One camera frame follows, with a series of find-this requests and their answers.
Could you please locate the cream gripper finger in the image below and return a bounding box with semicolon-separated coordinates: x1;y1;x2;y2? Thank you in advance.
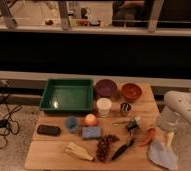
165;131;174;148

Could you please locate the orange red pepper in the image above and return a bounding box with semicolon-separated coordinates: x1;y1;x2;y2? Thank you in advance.
140;128;156;146

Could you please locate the peach apple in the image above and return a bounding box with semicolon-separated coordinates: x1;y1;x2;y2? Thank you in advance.
84;114;98;126

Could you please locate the green plastic tray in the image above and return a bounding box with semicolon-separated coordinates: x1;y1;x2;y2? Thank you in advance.
39;79;93;114

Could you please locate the purple bowl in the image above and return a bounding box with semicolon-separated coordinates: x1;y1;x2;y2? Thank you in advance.
94;79;117;98

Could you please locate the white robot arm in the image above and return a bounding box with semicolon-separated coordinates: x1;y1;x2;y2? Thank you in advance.
156;91;191;149

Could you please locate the black power adapter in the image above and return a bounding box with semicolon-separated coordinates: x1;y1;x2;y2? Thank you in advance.
0;119;8;128

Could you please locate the black eyeglass case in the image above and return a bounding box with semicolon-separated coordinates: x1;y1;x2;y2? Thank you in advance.
37;124;61;136

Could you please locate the purple grape bunch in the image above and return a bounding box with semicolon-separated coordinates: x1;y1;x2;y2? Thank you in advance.
96;134;119;162

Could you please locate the grey blue cloth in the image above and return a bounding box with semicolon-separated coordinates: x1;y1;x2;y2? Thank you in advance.
148;140;178;171

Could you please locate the black handled knife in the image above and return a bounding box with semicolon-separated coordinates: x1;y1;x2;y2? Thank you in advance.
111;139;135;160

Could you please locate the black binder clip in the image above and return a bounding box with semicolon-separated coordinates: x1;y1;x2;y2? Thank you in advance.
125;116;141;132

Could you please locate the blue cup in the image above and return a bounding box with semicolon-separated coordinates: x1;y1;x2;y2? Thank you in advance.
65;116;78;133

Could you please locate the red bowl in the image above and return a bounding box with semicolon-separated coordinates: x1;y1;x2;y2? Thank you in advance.
121;83;142;102

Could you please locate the blue sponge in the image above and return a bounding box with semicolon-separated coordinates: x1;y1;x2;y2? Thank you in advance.
82;127;101;139

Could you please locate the black floor cable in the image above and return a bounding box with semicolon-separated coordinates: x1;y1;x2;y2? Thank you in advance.
0;79;23;165

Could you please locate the white cup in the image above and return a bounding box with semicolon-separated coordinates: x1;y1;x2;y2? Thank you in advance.
96;98;112;117

